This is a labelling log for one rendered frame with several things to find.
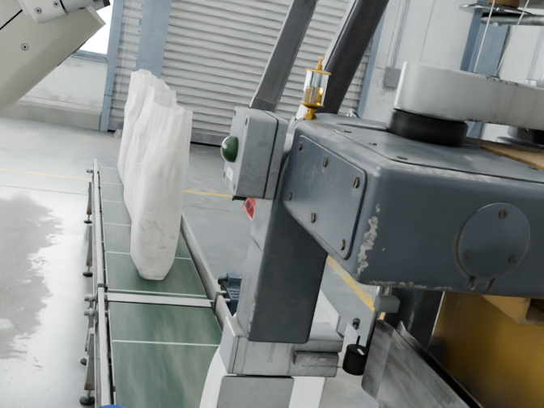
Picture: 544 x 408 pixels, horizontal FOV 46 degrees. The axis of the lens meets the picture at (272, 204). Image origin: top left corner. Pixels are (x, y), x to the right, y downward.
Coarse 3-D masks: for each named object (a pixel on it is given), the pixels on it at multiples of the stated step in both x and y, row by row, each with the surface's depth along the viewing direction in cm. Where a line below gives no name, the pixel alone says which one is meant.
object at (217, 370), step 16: (320, 288) 103; (320, 304) 100; (320, 320) 100; (336, 320) 94; (224, 368) 124; (208, 384) 134; (304, 384) 103; (320, 384) 97; (208, 400) 132; (304, 400) 102; (320, 400) 96
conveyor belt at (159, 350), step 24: (120, 312) 233; (144, 312) 237; (168, 312) 241; (192, 312) 245; (120, 336) 216; (144, 336) 219; (168, 336) 223; (192, 336) 226; (216, 336) 229; (120, 360) 201; (144, 360) 204; (168, 360) 206; (192, 360) 209; (120, 384) 188; (144, 384) 191; (168, 384) 193; (192, 384) 196
